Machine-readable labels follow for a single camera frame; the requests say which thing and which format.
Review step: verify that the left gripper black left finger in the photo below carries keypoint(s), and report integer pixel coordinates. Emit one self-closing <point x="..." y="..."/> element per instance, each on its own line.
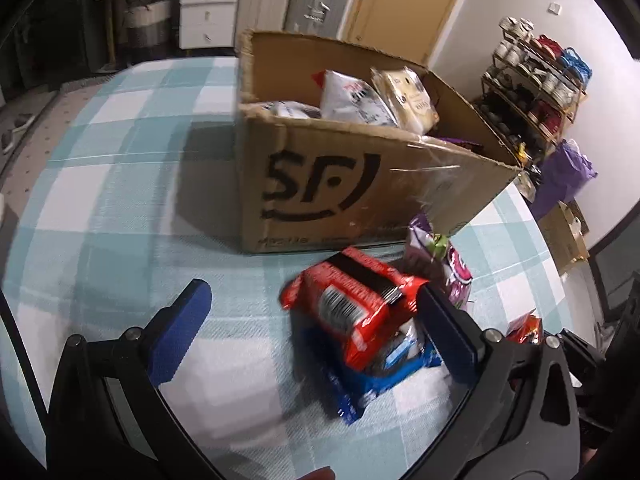
<point x="107" y="416"/>

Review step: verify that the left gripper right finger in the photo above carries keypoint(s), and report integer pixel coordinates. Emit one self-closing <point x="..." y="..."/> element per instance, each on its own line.
<point x="518" y="416"/>

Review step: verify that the white orange snack bag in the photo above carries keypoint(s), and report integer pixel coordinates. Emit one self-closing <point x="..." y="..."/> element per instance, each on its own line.
<point x="527" y="329"/>

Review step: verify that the blue Oreo packet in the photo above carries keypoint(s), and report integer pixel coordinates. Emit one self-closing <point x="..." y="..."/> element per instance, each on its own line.
<point x="350" y="392"/>

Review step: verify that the purple candy bag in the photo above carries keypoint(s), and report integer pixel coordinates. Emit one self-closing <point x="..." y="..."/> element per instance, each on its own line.
<point x="432" y="256"/>

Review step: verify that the red snack bag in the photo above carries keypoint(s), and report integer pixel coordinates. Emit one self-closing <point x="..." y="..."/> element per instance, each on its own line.
<point x="359" y="300"/>

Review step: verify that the beige cookie snack pack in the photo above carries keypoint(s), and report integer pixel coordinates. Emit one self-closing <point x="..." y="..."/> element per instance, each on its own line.
<point x="406" y="97"/>

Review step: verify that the purple white snack bag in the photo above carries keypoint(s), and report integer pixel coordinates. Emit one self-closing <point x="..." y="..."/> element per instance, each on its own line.
<point x="349" y="99"/>

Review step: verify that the left hand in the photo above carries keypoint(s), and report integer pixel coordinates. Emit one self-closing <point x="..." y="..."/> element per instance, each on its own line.
<point x="323" y="473"/>

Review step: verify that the small cardboard box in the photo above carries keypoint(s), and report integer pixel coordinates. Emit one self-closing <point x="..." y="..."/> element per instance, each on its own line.
<point x="564" y="229"/>

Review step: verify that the plaid tablecloth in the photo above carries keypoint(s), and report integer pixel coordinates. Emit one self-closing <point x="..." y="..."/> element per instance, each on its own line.
<point x="142" y="195"/>

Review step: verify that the shoe rack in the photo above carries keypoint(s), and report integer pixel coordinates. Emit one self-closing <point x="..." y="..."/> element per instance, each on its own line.
<point x="533" y="87"/>

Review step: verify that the SF Express cardboard box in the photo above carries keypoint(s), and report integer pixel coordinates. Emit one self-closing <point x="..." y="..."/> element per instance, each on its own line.
<point x="312" y="183"/>

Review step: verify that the woven laundry basket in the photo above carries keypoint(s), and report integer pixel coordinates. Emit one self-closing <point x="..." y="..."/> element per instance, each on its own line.
<point x="148" y="29"/>

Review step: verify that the wooden door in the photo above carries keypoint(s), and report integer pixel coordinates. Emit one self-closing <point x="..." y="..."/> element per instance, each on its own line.
<point x="406" y="28"/>

